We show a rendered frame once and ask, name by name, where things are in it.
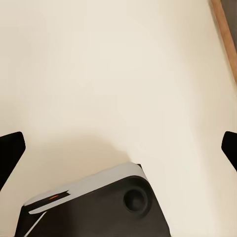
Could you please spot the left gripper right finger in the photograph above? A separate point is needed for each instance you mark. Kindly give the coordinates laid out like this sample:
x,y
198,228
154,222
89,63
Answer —
x,y
229,147

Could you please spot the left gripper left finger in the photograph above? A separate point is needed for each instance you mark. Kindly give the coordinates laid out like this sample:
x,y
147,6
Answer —
x,y
12,147

